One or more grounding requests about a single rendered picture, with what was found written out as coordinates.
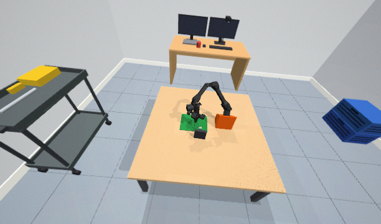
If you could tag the green circuit board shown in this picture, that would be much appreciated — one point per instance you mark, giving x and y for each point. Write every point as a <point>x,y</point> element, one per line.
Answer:
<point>187,123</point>

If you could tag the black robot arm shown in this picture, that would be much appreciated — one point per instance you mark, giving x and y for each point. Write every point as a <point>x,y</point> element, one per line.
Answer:
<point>195,105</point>

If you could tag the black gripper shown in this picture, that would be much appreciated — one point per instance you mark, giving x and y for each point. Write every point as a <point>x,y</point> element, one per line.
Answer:
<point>201,116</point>

